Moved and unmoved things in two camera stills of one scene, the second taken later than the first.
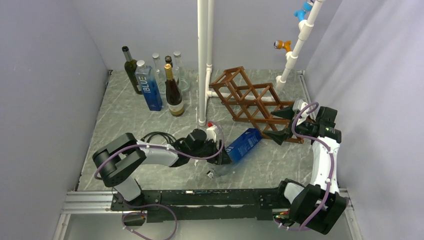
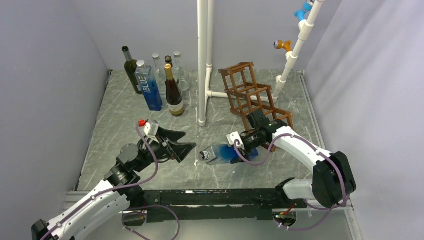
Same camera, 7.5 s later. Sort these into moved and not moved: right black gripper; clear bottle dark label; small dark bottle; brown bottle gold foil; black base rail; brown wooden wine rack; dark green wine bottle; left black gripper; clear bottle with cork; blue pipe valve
Moved: brown wooden wine rack; right black gripper; left black gripper
Not moved: clear bottle with cork; blue pipe valve; dark green wine bottle; black base rail; clear bottle dark label; brown bottle gold foil; small dark bottle
